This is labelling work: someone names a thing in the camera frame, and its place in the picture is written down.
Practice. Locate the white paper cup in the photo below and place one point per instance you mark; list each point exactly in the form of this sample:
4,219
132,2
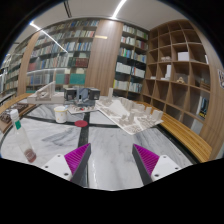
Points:
60,114

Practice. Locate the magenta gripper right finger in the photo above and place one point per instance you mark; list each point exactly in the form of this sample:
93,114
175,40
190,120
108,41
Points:
151,166

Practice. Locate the book-filled bookshelf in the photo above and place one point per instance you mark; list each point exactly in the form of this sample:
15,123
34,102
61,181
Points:
59,53
131,63

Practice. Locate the white city architectural model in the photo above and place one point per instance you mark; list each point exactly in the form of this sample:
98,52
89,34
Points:
127,114

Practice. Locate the grey building architectural model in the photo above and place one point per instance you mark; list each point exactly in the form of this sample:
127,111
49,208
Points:
82,96

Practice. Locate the right book-filled bookshelf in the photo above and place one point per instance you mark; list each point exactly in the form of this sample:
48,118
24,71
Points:
131,63

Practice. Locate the wooden cubby shelf unit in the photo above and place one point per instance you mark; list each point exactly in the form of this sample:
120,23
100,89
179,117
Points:
184,79

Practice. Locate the left book-filled bookshelf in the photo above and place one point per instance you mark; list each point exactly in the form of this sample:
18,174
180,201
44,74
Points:
59,53

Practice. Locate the wooden slatted bench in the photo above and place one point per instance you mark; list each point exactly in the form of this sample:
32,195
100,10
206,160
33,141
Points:
195,145

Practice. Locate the red round coaster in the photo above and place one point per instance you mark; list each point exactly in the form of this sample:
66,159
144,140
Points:
81,123

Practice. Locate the white stepped architectural model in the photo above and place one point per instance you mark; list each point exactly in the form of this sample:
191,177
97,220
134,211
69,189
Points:
46,95

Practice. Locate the clear plastic water bottle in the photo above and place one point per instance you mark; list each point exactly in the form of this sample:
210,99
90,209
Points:
21,137

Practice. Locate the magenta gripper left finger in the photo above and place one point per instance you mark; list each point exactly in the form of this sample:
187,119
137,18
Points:
70,166

